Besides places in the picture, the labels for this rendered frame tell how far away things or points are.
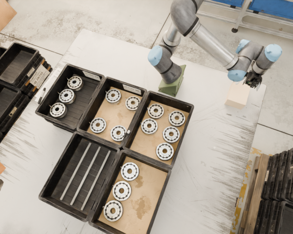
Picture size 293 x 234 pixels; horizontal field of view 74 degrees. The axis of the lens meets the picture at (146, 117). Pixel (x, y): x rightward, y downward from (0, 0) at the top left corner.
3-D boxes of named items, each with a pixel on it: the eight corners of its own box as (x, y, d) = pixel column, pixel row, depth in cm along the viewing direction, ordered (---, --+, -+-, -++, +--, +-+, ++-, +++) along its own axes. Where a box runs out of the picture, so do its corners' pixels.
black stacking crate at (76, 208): (82, 136, 124) (75, 130, 114) (124, 152, 119) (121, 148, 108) (49, 198, 112) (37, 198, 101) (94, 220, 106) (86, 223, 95)
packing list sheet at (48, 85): (56, 67, 160) (55, 66, 160) (79, 75, 155) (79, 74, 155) (32, 100, 150) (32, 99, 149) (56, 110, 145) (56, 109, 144)
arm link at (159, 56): (155, 73, 135) (142, 60, 127) (164, 58, 138) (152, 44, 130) (166, 73, 126) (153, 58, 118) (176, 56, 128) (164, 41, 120)
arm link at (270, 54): (268, 39, 93) (286, 46, 91) (257, 55, 103) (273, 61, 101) (262, 51, 91) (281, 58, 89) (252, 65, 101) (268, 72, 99)
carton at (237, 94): (229, 86, 144) (233, 80, 137) (246, 91, 142) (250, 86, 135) (224, 104, 139) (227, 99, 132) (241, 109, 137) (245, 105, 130)
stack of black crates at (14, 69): (40, 68, 230) (14, 41, 188) (61, 76, 224) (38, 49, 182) (19, 96, 217) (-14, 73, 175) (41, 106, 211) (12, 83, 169)
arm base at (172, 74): (168, 69, 145) (160, 60, 140) (184, 64, 134) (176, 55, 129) (161, 85, 140) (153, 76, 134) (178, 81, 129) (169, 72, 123)
